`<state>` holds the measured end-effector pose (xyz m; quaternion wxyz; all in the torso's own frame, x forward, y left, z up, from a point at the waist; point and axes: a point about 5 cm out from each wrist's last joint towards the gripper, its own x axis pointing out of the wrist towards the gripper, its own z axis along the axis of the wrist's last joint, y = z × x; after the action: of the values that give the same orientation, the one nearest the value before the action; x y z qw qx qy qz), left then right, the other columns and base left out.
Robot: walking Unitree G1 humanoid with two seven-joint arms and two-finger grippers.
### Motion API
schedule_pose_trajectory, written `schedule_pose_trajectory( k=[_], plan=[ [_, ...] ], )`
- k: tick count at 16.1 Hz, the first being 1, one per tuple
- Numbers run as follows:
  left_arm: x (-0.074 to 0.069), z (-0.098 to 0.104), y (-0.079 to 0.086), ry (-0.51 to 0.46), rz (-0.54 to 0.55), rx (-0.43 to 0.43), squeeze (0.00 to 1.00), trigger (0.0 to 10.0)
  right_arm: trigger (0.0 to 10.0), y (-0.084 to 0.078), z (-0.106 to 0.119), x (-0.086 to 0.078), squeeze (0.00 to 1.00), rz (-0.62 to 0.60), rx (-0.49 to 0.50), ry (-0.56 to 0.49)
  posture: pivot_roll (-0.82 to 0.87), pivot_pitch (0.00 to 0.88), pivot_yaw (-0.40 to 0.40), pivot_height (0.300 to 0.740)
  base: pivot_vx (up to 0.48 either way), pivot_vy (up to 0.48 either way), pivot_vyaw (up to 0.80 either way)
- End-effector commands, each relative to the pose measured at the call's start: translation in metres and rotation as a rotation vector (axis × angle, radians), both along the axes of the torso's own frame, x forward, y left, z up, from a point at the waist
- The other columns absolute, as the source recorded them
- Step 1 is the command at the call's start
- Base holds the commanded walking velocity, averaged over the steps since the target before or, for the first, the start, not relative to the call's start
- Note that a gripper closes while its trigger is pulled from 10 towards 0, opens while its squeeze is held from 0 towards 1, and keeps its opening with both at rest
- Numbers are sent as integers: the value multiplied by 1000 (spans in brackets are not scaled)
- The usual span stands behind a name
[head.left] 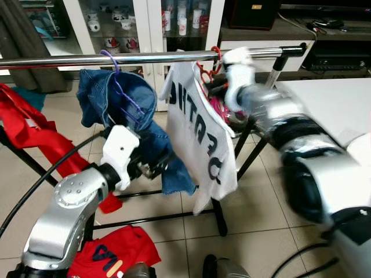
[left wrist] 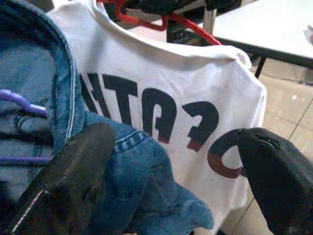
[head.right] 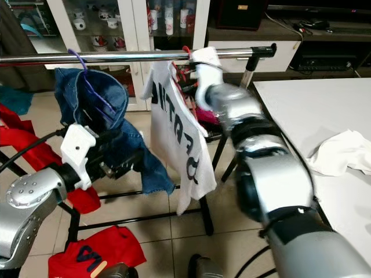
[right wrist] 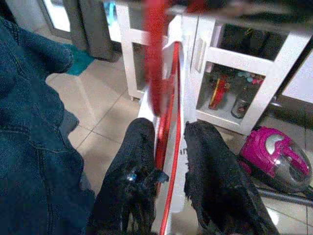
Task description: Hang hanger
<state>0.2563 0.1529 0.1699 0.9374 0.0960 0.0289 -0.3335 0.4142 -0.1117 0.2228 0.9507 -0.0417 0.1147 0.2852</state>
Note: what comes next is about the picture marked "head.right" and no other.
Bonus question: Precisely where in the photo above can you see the blue denim garment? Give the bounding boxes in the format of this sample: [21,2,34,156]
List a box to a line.
[54,67,176,195]

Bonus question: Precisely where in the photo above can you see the teal floor mat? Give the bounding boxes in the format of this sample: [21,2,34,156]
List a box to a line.
[0,87,35,115]

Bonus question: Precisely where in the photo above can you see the grey robot foot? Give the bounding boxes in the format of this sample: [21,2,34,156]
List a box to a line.
[187,254,234,278]
[97,262,140,278]

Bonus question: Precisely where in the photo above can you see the black cable bundle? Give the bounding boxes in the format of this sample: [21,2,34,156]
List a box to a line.
[296,19,334,32]

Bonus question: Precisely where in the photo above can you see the white crumpled cloth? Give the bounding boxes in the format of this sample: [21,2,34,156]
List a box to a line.
[306,129,371,177]

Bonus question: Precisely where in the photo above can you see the dark grey curtain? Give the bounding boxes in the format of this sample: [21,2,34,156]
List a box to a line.
[0,0,56,105]

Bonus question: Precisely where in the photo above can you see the low tv cabinet white drawers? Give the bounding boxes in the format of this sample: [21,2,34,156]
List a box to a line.
[206,6,371,75]

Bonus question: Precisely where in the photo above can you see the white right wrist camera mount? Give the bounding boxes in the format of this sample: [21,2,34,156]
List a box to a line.
[190,47,225,111]

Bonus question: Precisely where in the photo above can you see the black clothes rack chrome rail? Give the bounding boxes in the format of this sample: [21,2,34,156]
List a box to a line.
[0,43,278,244]

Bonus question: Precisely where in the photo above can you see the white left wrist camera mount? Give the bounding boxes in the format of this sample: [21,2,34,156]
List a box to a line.
[61,125,98,191]

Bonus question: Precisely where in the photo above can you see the purple hanger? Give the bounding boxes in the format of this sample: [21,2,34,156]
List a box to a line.
[68,49,117,114]

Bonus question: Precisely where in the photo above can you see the long red garment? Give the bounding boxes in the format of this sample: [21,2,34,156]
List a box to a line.
[0,104,101,215]

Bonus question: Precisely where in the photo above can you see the grey left robot foot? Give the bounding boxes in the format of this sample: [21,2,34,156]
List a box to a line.
[97,262,140,278]

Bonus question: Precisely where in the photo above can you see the red plastic hanger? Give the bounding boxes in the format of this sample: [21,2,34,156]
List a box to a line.
[174,45,215,125]

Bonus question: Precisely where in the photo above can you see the white glass door cabinet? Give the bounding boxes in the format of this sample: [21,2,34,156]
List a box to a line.
[46,0,211,111]

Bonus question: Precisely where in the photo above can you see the black media box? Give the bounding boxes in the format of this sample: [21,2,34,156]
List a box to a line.
[290,41,371,71]

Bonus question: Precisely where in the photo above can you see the red t-shirt dark print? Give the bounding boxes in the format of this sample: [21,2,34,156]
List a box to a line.
[48,226,147,278]

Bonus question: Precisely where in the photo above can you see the tall black speaker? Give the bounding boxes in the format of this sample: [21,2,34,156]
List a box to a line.
[214,0,268,31]

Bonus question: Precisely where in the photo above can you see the black floor cable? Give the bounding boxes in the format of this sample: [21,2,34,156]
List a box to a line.
[235,246,274,278]

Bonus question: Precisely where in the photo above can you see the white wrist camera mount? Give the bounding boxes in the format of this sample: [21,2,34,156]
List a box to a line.
[190,47,225,111]
[61,125,98,191]

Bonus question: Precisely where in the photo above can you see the grey right robot foot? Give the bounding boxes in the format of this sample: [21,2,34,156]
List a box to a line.
[187,254,234,278]

